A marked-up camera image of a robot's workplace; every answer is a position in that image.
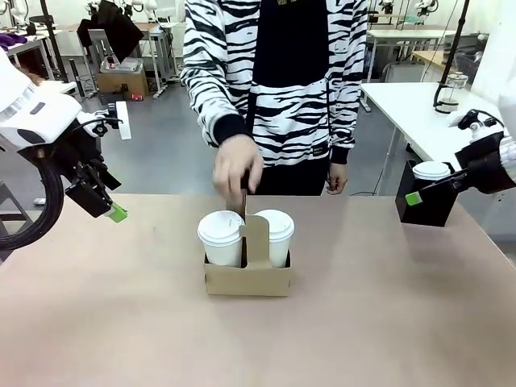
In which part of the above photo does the white background desk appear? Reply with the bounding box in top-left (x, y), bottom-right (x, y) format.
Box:
top-left (0, 27), bottom-right (77, 94)

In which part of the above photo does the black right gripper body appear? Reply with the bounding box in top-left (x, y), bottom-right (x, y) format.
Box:
top-left (454, 133), bottom-right (510, 194)

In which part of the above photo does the person's right hand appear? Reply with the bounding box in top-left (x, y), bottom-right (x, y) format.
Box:
top-left (212, 135), bottom-right (265, 199)

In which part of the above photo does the white lidded cup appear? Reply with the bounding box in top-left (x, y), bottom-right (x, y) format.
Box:
top-left (412, 160), bottom-right (452, 181)

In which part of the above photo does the long white background table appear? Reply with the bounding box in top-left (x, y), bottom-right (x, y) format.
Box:
top-left (366, 26), bottom-right (489, 81)

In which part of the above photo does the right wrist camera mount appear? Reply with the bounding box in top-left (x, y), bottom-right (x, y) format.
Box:
top-left (447, 108), bottom-right (506, 140)

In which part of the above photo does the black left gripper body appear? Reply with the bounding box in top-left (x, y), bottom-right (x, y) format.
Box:
top-left (38, 119), bottom-right (108, 190)

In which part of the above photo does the black tripod pole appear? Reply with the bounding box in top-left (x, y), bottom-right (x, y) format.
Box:
top-left (39, 0), bottom-right (69, 81)

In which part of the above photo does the black stand pole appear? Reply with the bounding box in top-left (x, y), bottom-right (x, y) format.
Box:
top-left (433, 0), bottom-right (472, 108)

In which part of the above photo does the black box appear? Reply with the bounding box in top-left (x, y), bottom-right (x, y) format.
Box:
top-left (394, 160), bottom-right (459, 227)

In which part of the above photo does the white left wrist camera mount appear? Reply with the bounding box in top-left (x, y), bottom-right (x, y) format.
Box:
top-left (76, 100), bottom-right (132, 140)

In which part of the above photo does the brown cardboard box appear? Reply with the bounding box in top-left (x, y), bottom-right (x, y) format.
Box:
top-left (95, 60), bottom-right (149, 94)

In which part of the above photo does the wooden background table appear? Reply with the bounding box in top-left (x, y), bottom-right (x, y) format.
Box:
top-left (410, 49), bottom-right (449, 69)

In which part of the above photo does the black cloth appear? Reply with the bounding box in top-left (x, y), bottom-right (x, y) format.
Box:
top-left (77, 0), bottom-right (145, 64)

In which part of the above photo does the person in zebra-striped hoodie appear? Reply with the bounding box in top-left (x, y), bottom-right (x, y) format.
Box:
top-left (183, 0), bottom-right (370, 198)

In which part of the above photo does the person's left hand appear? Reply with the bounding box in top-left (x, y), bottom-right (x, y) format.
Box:
top-left (327, 162), bottom-right (349, 196)

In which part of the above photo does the white paper cup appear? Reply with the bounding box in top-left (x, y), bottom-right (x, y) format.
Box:
top-left (197, 210), bottom-right (246, 268)
top-left (254, 208), bottom-right (295, 270)

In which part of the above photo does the glass french press carafe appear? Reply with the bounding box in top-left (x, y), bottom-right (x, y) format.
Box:
top-left (433, 71), bottom-right (469, 114)

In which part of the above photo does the person's left forearm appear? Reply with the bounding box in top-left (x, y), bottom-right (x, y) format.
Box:
top-left (328, 76), bottom-right (370, 166)

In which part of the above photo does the black corrugated cable hose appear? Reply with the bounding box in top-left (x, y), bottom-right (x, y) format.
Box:
top-left (0, 148), bottom-right (66, 251)

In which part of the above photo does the brown cardboard cup carrier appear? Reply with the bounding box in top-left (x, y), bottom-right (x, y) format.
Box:
top-left (203, 188), bottom-right (293, 298)

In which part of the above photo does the white side table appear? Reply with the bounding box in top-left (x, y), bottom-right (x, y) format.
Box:
top-left (360, 81), bottom-right (507, 194)

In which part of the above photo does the person's right forearm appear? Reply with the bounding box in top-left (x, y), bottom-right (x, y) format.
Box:
top-left (179, 66), bottom-right (256, 148)

